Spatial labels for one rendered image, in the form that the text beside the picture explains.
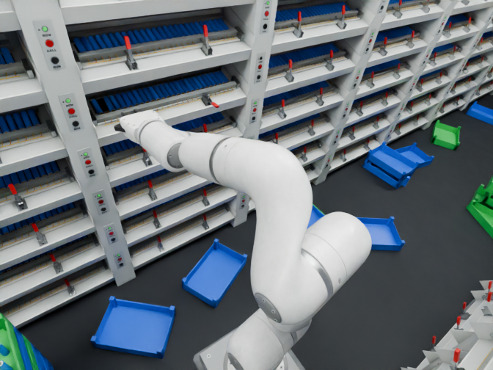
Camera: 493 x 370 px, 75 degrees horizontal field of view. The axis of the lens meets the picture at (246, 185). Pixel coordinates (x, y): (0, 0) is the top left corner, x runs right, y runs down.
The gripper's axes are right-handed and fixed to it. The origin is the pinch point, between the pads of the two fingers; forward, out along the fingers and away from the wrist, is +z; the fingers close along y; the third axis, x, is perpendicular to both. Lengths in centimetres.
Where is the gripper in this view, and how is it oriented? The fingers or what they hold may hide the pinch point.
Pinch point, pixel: (131, 117)
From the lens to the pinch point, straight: 101.7
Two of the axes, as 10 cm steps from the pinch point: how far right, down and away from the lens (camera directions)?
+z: -5.9, -4.2, 6.9
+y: -8.1, 3.5, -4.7
